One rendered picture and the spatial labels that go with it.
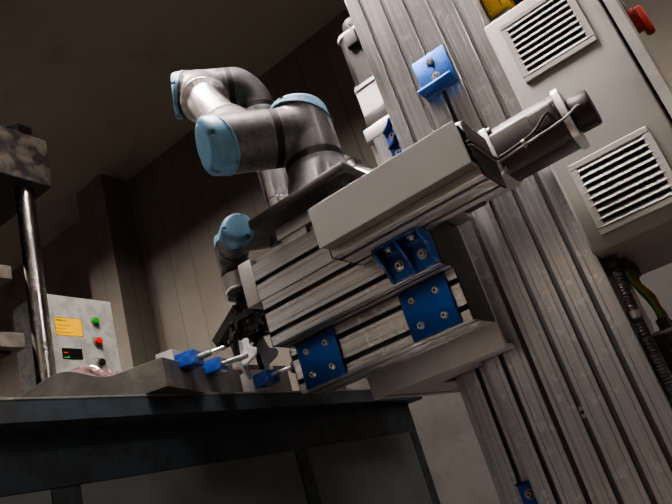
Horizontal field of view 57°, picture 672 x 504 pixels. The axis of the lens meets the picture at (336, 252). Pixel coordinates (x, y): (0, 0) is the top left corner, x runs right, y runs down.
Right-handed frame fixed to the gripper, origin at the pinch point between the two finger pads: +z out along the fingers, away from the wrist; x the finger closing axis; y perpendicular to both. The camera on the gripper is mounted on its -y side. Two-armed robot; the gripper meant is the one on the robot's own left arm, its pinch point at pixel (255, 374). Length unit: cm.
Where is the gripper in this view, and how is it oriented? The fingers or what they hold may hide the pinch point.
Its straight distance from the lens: 146.8
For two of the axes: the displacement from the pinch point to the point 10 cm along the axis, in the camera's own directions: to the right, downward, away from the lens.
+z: 2.8, 8.9, -3.6
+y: 7.6, -4.4, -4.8
